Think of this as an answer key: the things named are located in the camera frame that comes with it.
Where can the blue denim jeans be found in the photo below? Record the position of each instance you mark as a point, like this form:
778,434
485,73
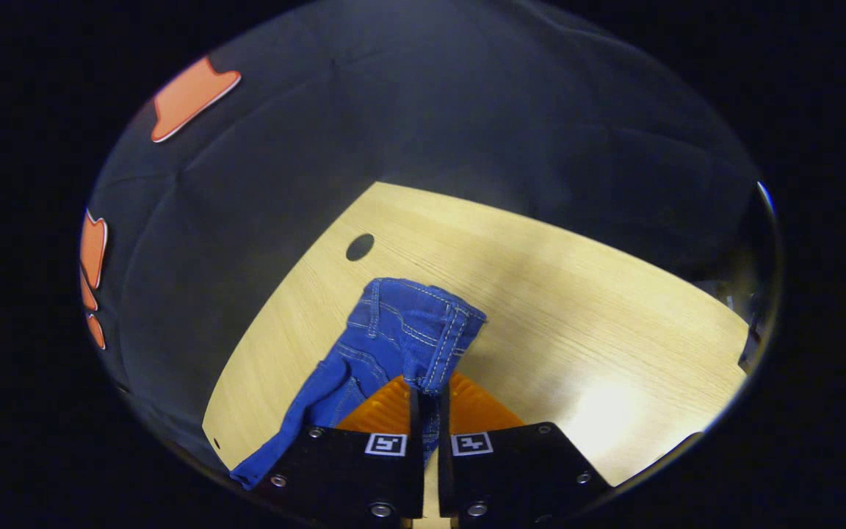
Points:
393,330

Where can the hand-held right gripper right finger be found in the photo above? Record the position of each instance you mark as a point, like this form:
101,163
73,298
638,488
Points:
511,474

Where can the black backdrop cloth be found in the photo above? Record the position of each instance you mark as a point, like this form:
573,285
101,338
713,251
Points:
393,110

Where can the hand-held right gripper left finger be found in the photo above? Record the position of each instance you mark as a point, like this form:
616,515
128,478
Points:
342,474

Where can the black block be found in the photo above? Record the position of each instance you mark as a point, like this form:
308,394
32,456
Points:
669,457

